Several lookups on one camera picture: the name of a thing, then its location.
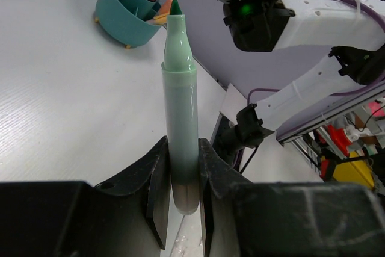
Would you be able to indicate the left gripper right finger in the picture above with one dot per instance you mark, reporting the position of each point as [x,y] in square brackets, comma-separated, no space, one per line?
[243,218]

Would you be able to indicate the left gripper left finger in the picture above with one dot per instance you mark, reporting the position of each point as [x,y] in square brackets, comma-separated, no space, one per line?
[125,215]

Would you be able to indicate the orange highlighter cap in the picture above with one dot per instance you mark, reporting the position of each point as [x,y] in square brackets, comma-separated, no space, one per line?
[165,8]

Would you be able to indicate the green highlighter clear body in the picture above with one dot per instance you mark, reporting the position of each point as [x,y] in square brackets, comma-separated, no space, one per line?
[179,73]

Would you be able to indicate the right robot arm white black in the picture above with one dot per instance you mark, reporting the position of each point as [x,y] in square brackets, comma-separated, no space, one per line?
[270,25]

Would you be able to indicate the teal round divided container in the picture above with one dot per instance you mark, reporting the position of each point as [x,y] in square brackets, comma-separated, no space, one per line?
[126,21]

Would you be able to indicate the clutter beyond table edge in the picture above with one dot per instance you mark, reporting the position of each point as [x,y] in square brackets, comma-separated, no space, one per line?
[347,144]

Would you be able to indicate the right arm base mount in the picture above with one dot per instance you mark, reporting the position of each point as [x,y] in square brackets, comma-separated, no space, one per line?
[231,140]

